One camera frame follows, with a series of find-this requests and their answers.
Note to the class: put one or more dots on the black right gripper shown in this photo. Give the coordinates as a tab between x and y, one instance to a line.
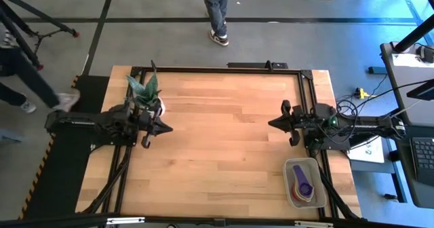
296	123

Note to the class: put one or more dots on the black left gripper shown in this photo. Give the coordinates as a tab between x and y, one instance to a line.
147	126

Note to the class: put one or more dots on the purple plastic measuring cup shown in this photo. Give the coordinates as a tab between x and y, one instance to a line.
300	177

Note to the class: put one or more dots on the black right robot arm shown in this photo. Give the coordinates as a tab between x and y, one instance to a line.
366	126

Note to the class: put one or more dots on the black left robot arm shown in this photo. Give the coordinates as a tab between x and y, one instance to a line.
78	123

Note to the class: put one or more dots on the grey plastic basket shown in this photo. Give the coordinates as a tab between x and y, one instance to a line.
319	173

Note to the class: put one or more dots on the white round plant pot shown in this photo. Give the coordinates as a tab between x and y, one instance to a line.
162	107

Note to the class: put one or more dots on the green snake plant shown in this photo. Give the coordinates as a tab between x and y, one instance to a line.
147	90

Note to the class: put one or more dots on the black bar-shaped device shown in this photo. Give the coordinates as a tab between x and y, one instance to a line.
251	65

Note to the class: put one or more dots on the yellow plug connector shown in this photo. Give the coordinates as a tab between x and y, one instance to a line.
361	93

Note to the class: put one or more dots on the white paper sheet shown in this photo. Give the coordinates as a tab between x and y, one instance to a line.
373	153

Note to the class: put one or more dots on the blue desk foot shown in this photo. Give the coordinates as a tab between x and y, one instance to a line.
376	71

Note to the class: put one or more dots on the black mat with hazard stripe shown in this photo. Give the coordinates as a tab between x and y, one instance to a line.
51	173

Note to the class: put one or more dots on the dark grey desk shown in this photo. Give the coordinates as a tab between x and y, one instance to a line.
403	173

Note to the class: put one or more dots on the person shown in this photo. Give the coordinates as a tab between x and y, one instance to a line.
215	4
20	68

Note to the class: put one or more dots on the black computer monitor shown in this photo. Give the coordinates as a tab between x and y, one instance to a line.
422	92

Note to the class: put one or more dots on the black keyboard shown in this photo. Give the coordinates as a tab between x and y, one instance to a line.
424	156

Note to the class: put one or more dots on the black diagonal support pole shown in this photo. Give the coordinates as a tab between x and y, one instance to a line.
415	34

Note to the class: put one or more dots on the black tripod with red tips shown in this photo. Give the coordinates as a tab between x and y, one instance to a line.
40	16

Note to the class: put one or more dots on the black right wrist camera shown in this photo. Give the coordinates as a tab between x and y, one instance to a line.
323	111

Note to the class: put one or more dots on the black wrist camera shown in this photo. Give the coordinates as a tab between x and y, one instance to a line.
120	112
323	111

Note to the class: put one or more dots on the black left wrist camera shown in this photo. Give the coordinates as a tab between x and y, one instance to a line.
120	112

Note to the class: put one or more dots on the black aluminium table frame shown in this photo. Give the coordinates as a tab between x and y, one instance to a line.
220	70

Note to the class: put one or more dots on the silver metal bracket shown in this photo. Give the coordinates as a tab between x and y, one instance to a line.
125	220
313	224

